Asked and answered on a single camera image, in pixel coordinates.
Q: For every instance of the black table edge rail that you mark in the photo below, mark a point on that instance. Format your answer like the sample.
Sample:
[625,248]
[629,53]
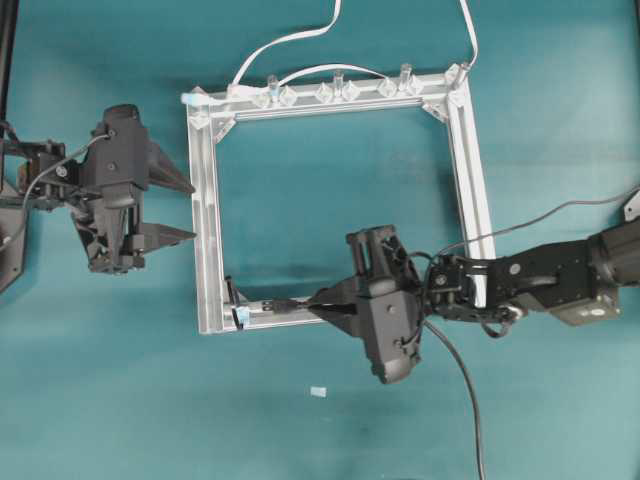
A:
[8,23]

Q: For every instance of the clear plastic post middle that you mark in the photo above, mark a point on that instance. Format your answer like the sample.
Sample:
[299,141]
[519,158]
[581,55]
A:
[338,85]

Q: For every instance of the black zip tie loop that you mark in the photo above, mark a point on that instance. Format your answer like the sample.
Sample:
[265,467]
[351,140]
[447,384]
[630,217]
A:
[234,296]

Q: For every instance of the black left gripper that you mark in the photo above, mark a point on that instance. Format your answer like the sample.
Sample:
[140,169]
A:
[115,174]

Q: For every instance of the clear plastic post left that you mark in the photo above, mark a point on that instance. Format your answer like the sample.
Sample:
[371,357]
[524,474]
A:
[273,90]

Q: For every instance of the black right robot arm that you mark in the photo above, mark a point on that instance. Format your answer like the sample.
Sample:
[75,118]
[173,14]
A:
[577,282]

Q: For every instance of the small blue clip on table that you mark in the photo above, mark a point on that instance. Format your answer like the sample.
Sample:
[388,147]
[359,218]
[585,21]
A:
[318,391]

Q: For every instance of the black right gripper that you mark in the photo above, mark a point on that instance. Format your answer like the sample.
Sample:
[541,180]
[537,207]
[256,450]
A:
[388,311]

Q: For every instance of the blue clip on frame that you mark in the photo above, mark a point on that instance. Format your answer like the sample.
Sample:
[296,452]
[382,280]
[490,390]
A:
[241,316]

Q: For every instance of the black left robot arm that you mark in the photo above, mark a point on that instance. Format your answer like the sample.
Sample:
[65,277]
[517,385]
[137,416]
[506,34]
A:
[48,179]

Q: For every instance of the square aluminium extrusion frame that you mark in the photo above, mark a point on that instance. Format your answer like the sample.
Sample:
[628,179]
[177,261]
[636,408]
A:
[277,188]

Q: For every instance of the clear plastic post right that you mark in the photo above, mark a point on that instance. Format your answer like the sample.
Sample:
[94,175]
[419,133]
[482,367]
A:
[404,78]

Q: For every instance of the clear plastic post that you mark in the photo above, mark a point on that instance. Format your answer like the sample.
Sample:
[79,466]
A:
[338,85]
[273,90]
[404,78]

